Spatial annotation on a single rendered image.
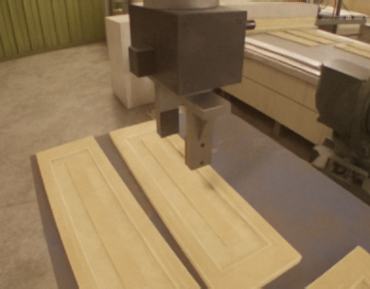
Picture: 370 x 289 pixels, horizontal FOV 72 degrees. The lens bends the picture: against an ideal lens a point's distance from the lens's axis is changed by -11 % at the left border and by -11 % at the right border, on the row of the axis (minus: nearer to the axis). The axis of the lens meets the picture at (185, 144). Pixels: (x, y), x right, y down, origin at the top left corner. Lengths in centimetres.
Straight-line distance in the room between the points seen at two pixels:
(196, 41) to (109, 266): 43
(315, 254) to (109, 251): 43
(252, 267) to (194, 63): 38
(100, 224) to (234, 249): 29
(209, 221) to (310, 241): 23
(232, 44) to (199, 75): 8
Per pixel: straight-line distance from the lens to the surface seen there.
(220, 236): 61
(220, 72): 49
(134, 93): 347
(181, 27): 43
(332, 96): 147
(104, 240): 62
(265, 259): 59
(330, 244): 68
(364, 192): 148
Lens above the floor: 153
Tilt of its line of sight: 33 degrees down
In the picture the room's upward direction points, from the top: straight up
